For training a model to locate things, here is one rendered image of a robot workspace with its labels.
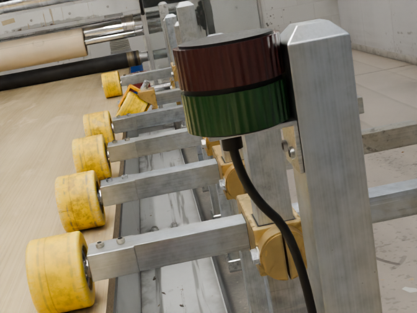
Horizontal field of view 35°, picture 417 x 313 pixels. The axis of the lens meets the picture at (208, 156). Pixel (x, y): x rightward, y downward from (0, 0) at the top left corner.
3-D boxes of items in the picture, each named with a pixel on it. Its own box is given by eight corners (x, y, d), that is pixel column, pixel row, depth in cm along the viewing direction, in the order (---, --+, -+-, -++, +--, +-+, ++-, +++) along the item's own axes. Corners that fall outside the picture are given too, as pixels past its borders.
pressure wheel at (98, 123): (112, 140, 137) (117, 151, 145) (106, 104, 139) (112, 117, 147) (84, 145, 137) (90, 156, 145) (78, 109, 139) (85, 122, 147)
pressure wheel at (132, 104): (133, 125, 172) (148, 99, 171) (133, 131, 164) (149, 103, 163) (113, 114, 171) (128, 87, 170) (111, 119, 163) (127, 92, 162)
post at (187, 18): (229, 218, 147) (192, 0, 135) (232, 223, 144) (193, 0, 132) (215, 222, 147) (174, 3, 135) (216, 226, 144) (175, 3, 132)
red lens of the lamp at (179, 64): (273, 63, 40) (267, 27, 40) (296, 75, 35) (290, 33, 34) (176, 82, 40) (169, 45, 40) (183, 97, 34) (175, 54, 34)
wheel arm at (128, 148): (358, 110, 123) (356, 91, 122) (365, 113, 119) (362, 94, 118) (91, 162, 120) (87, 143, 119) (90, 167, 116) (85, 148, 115)
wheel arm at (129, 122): (322, 91, 147) (319, 75, 146) (326, 94, 144) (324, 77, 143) (98, 134, 144) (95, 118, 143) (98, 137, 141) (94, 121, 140)
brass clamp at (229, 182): (252, 171, 101) (247, 138, 99) (270, 197, 88) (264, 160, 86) (213, 178, 100) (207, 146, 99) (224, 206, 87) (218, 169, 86)
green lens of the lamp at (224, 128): (279, 104, 41) (273, 68, 40) (302, 122, 35) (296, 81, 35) (183, 122, 41) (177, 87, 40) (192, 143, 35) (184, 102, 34)
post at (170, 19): (201, 158, 221) (175, 12, 209) (202, 160, 218) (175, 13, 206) (191, 159, 221) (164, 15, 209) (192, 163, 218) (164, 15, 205)
